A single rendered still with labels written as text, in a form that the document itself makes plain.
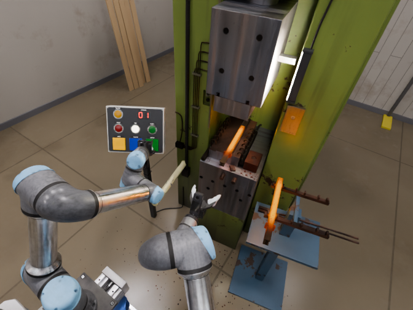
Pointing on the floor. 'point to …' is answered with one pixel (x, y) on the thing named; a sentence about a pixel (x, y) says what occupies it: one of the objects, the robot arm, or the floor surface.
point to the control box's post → (151, 181)
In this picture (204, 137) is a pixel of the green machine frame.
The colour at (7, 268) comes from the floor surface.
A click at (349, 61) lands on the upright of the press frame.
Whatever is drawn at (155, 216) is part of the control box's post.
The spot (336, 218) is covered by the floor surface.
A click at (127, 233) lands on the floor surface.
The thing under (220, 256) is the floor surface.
